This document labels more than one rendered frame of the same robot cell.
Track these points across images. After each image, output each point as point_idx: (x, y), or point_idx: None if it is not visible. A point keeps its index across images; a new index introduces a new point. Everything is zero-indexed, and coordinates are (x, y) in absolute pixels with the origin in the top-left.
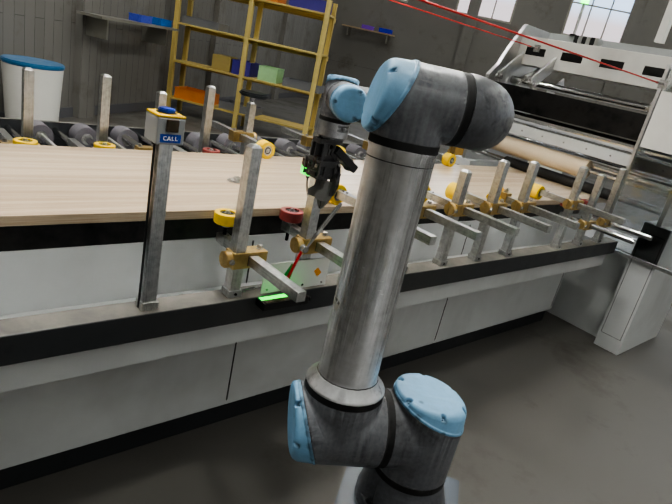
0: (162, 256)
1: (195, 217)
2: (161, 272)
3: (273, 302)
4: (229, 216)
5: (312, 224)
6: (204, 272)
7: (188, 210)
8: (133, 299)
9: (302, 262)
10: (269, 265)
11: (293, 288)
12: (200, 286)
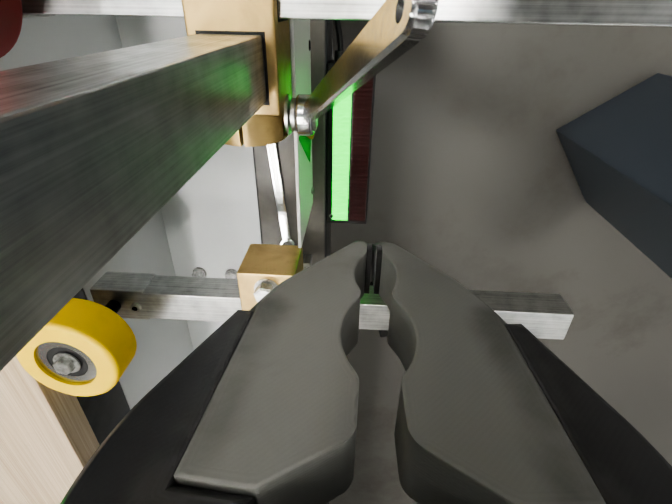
0: (144, 363)
1: (74, 401)
2: (161, 334)
3: (366, 198)
4: (115, 378)
5: (243, 91)
6: (142, 239)
7: (66, 439)
8: (197, 341)
9: (297, 81)
10: (378, 310)
11: (537, 335)
12: (160, 226)
